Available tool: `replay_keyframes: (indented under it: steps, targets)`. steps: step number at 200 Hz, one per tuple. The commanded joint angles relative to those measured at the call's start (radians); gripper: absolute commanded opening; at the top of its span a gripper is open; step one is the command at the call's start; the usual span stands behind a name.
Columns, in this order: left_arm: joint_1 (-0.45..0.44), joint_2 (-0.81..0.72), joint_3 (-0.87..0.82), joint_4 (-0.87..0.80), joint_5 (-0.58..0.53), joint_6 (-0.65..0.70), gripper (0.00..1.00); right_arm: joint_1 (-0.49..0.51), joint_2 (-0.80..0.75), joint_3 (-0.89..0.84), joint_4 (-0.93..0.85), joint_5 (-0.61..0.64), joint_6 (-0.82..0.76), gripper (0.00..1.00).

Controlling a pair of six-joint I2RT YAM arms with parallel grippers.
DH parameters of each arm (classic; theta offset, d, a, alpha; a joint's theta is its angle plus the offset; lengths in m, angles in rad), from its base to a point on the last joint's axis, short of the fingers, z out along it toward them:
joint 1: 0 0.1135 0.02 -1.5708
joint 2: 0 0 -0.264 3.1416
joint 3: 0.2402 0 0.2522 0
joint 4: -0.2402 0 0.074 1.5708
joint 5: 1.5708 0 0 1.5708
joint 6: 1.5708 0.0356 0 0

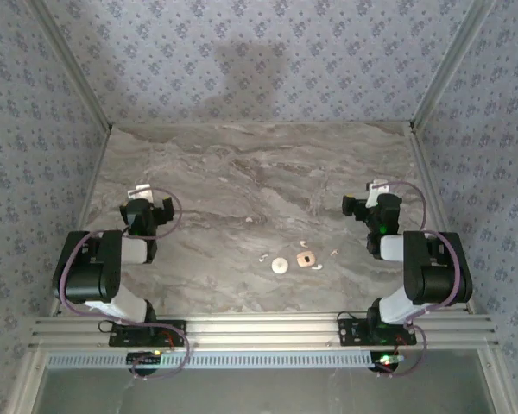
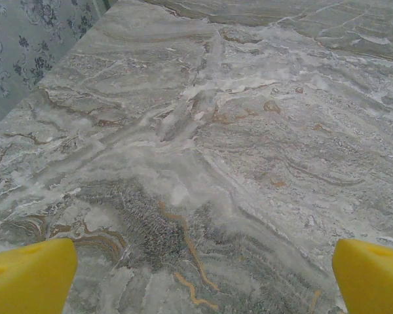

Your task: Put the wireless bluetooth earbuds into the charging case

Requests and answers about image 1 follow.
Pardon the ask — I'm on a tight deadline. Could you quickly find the black controller board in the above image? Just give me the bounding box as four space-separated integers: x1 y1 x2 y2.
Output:
369 351 405 376
126 350 163 377

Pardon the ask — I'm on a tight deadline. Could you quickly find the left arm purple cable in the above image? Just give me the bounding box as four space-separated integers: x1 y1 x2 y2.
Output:
53 187 192 380

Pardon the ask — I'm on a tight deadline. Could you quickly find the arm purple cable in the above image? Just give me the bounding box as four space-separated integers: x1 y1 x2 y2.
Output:
373 180 474 379
53 187 192 380

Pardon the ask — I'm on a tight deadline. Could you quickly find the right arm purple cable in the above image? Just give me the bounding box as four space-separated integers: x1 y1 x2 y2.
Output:
373 180 474 379

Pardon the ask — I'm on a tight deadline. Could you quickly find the aluminium side rail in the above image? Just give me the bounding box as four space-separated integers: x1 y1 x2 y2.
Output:
405 122 478 316
49 124 113 318

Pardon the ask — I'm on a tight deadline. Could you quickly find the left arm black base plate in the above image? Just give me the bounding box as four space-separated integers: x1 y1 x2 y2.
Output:
107 319 188 348

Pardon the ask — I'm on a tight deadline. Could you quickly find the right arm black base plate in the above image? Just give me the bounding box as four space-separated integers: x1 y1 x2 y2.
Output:
336 317 418 348

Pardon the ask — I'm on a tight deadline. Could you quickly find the aluminium extrusion rail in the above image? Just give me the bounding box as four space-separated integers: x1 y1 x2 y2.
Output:
28 313 500 351

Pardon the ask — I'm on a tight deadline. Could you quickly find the aluminium frame upright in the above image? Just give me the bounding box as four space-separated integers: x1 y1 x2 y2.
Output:
28 0 113 130
410 0 497 130

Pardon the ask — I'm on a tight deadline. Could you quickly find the grey slotted cable duct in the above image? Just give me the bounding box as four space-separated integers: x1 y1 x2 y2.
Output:
46 349 375 371

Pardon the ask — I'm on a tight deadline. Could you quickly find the aluminium frame leg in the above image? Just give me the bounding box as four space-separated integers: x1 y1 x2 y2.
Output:
478 348 517 414
8 348 48 414

